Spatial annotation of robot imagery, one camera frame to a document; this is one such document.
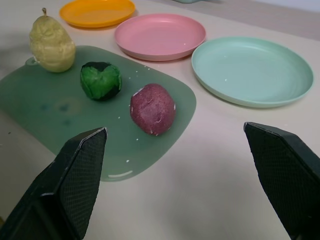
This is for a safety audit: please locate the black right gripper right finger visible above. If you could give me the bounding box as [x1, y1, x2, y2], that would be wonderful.
[243, 121, 320, 240]

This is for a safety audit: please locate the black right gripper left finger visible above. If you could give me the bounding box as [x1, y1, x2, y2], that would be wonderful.
[0, 127, 108, 240]

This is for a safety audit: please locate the light green plate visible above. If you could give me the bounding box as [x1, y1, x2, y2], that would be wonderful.
[191, 36, 314, 109]

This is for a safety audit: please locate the green toy vegetable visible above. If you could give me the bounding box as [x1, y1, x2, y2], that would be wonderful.
[79, 61, 123, 102]

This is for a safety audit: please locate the dark red foam fruit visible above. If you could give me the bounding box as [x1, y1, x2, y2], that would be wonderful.
[129, 83, 177, 137]

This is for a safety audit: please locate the orange plate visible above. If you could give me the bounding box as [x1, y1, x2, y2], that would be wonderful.
[59, 0, 136, 29]

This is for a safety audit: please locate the pink plate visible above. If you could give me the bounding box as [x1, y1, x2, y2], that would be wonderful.
[114, 13, 207, 62]

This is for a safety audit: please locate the green cutting board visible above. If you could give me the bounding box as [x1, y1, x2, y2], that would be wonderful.
[0, 45, 197, 182]

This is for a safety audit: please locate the yellow foam pear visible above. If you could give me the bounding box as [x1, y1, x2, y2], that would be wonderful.
[28, 7, 77, 74]

